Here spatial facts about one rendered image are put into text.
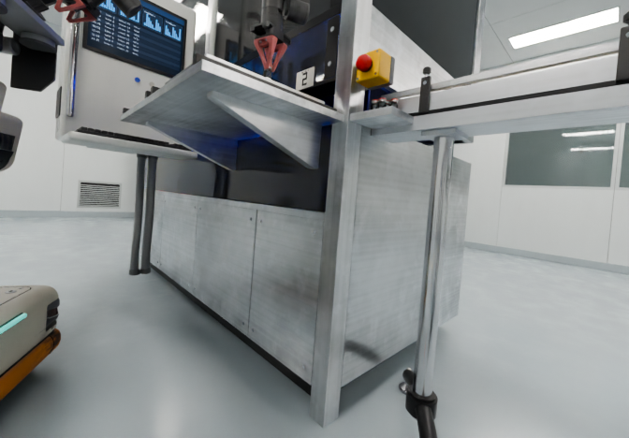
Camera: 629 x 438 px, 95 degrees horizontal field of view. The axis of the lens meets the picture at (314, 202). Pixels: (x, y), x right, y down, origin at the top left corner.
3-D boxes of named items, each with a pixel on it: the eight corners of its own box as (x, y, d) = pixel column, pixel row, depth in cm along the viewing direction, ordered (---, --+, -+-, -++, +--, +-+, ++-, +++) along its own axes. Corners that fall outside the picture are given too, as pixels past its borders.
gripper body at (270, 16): (291, 46, 81) (293, 20, 81) (268, 27, 73) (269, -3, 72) (273, 51, 85) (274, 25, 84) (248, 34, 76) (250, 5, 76)
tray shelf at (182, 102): (241, 145, 136) (241, 140, 136) (360, 127, 86) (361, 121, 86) (120, 121, 102) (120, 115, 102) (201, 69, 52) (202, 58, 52)
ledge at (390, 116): (378, 131, 88) (378, 124, 88) (418, 126, 79) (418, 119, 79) (349, 121, 79) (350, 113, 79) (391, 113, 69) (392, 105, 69)
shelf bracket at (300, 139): (312, 168, 89) (314, 126, 88) (318, 168, 86) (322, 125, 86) (202, 150, 65) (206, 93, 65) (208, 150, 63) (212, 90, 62)
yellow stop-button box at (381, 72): (371, 91, 82) (373, 65, 82) (393, 85, 77) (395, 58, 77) (354, 81, 77) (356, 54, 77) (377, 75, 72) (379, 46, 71)
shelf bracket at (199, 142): (232, 170, 124) (234, 140, 124) (235, 170, 122) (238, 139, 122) (143, 158, 101) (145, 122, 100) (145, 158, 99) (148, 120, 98)
